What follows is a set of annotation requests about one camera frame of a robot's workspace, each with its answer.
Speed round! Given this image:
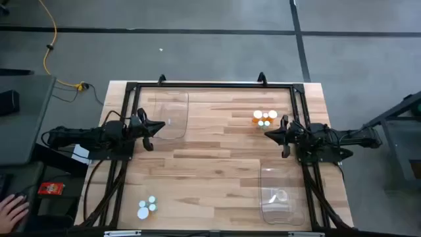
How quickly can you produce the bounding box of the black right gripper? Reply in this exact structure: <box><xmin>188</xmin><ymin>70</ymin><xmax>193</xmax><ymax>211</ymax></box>
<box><xmin>264</xmin><ymin>115</ymin><xmax>310</xmax><ymax>159</ymax></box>

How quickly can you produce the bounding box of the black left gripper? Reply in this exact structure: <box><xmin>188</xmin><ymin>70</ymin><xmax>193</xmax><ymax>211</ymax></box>
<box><xmin>130</xmin><ymin>107</ymin><xmax>166</xmax><ymax>152</ymax></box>

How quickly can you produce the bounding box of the clear plastic bin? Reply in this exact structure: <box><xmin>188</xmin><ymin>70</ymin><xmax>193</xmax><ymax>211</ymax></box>
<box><xmin>259</xmin><ymin>163</ymin><xmax>306</xmax><ymax>226</ymax></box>
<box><xmin>151</xmin><ymin>91</ymin><xmax>190</xmax><ymax>141</ymax></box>

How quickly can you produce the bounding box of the white paper sheet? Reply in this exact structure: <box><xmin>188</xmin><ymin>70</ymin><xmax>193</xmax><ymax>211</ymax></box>
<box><xmin>71</xmin><ymin>144</ymin><xmax>91</xmax><ymax>165</ymax></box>

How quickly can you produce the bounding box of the red box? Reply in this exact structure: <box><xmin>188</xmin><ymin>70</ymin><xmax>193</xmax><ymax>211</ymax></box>
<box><xmin>37</xmin><ymin>181</ymin><xmax>66</xmax><ymax>198</ymax></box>

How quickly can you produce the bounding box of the grey desk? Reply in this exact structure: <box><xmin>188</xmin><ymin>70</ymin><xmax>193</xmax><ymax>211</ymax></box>
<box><xmin>0</xmin><ymin>74</ymin><xmax>57</xmax><ymax>165</ymax></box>

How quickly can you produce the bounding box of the black side desk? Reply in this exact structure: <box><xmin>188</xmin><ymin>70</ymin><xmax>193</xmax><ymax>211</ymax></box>
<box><xmin>0</xmin><ymin>143</ymin><xmax>91</xmax><ymax>233</ymax></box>

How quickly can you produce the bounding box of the black box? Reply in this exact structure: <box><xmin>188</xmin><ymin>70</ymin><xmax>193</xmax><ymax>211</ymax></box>
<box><xmin>0</xmin><ymin>89</ymin><xmax>20</xmax><ymax>117</ymax></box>

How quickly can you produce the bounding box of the person's hand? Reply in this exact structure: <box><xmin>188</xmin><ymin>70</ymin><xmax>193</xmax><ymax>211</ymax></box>
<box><xmin>0</xmin><ymin>194</ymin><xmax>30</xmax><ymax>234</ymax></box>

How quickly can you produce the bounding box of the black aluminium table frame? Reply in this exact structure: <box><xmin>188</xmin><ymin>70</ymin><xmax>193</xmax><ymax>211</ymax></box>
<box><xmin>77</xmin><ymin>81</ymin><xmax>355</xmax><ymax>231</ymax></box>

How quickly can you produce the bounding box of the black power cable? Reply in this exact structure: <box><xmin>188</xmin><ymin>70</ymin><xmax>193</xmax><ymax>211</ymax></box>
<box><xmin>51</xmin><ymin>82</ymin><xmax>105</xmax><ymax>107</ymax></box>

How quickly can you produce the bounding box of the silver metal bracket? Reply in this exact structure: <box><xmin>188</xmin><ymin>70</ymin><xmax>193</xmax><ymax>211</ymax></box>
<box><xmin>287</xmin><ymin>231</ymin><xmax>326</xmax><ymax>237</ymax></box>
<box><xmin>103</xmin><ymin>230</ymin><xmax>142</xmax><ymax>237</ymax></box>

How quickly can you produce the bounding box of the yellow extension cable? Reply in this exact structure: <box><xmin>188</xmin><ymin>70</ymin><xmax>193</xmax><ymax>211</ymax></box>
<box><xmin>37</xmin><ymin>0</ymin><xmax>86</xmax><ymax>90</ymax></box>

